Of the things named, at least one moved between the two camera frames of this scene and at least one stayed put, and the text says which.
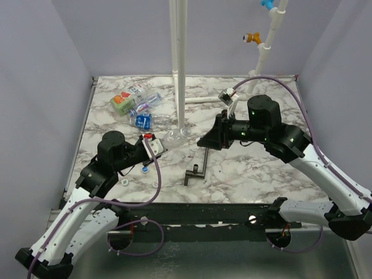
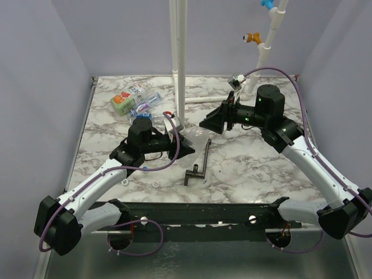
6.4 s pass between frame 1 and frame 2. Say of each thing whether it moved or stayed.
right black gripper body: moved
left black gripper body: moved
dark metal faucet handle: stayed
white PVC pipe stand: stayed
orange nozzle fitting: stayed
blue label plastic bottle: stayed
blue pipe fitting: stayed
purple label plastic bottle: stayed
